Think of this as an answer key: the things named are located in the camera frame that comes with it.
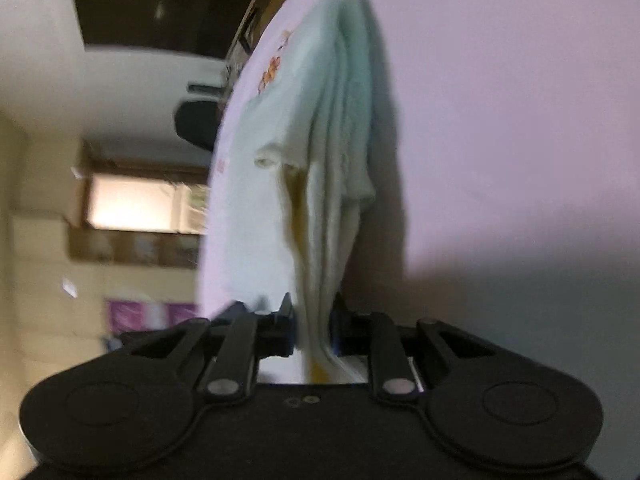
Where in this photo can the cream white towel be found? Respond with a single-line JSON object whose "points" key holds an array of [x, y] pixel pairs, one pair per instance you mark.
{"points": [[330, 160]]}

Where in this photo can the purple cloth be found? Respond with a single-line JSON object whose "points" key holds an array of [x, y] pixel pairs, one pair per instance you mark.
{"points": [[150, 315]]}

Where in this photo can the wooden television stand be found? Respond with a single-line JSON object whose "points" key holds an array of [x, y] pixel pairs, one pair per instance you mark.
{"points": [[260, 15]]}

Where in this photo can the pink floral bed sheet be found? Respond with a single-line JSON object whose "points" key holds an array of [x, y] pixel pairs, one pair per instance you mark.
{"points": [[500, 135]]}

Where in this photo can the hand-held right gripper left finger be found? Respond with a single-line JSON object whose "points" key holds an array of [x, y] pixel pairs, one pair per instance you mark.
{"points": [[286, 332]]}

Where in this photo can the black chair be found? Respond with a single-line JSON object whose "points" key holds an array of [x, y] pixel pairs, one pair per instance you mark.
{"points": [[197, 125]]}

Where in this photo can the black cylindrical device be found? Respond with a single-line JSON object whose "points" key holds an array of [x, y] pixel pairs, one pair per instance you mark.
{"points": [[205, 87]]}

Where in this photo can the bright window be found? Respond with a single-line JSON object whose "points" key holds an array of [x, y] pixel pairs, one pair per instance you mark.
{"points": [[140, 205]]}

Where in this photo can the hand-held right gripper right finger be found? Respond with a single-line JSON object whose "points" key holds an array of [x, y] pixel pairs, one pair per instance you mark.
{"points": [[342, 332]]}

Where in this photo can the black television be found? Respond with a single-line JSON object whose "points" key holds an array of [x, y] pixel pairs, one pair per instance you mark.
{"points": [[150, 5]]}

